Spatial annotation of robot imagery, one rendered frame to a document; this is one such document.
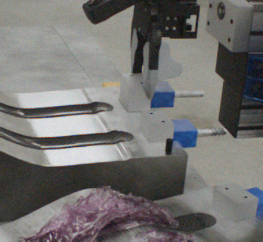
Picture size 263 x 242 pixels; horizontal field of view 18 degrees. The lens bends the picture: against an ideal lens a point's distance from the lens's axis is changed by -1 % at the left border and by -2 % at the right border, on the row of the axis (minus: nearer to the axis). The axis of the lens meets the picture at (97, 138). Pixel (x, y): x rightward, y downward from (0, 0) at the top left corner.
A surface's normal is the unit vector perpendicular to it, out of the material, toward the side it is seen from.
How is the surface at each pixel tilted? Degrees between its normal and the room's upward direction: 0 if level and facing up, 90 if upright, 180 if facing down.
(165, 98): 92
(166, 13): 90
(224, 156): 0
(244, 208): 90
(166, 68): 79
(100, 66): 0
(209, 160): 0
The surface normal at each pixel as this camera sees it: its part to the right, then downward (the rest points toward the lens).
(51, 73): 0.07, -0.91
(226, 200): -0.85, 0.16
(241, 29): 0.26, 0.42
